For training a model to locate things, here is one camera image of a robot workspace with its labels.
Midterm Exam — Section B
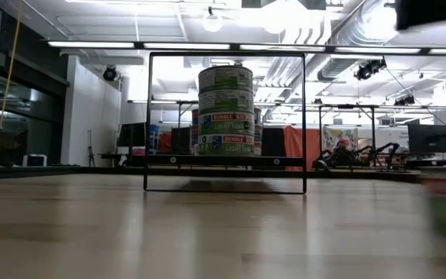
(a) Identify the pale blue label tin can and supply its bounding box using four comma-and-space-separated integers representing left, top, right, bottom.
197, 133, 256, 157

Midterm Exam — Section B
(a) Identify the blue drawer stack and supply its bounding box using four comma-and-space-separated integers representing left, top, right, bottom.
148, 123, 160, 150

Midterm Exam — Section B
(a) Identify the black computer monitor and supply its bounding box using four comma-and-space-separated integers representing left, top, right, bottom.
117, 122, 147, 147
407, 123, 446, 154

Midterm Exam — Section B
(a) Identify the black ceiling spotlight cluster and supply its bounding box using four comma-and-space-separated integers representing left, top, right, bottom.
393, 94, 416, 107
354, 57, 387, 81

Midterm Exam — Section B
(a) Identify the colourful floral cloth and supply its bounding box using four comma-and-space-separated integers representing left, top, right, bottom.
322, 126, 359, 153

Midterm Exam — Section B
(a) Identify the red panel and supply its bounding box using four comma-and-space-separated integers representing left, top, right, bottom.
283, 124, 321, 171

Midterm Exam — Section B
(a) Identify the black flat panel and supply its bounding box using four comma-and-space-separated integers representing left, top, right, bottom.
262, 126, 286, 158

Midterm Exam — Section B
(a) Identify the white globe pendant lamp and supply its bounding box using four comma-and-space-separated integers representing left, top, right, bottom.
201, 7, 225, 33

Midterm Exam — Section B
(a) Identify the black box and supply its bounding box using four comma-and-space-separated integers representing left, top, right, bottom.
170, 126, 192, 154

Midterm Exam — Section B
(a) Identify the long ceiling light bar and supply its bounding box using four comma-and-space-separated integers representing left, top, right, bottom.
46, 40, 446, 56

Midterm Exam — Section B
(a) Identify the thin black tripod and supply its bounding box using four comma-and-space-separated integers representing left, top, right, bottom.
86, 129, 94, 167

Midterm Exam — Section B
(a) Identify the white box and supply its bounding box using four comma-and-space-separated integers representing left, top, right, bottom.
22, 153, 48, 167

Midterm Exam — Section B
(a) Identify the neighbouring rig black frame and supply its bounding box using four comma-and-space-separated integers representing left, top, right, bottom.
318, 102, 381, 166
128, 99, 200, 156

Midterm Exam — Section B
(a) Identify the wooden shelf black metal frame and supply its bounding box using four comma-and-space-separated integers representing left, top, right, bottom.
142, 50, 308, 195

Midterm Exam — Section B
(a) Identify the yellow cable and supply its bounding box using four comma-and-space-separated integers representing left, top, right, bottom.
0, 0, 25, 156

